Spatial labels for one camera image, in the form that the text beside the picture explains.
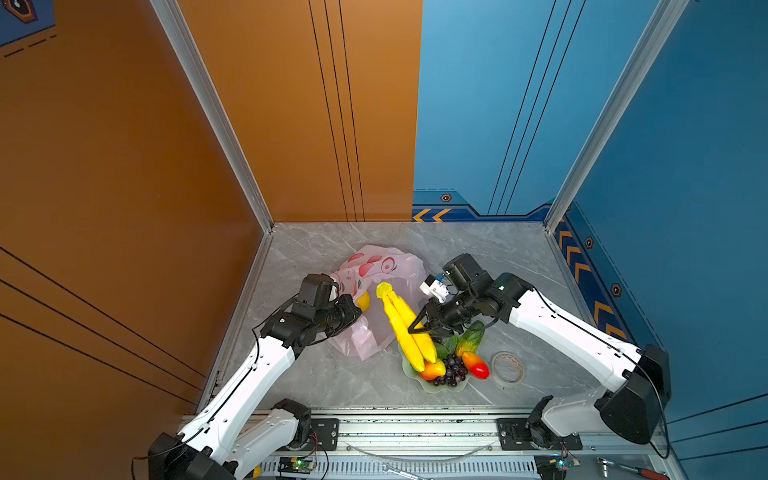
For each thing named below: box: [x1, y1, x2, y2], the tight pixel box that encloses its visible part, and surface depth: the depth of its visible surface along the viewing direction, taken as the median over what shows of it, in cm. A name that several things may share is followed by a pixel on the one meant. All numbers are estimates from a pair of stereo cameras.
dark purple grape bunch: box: [433, 354, 468, 387], surface depth 77 cm
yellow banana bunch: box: [376, 282, 436, 372], surface depth 69 cm
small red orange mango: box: [462, 352, 490, 380], surface depth 77 cm
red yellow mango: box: [420, 359, 447, 381], surface depth 75 cm
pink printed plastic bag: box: [329, 245, 428, 361], surface depth 86 cm
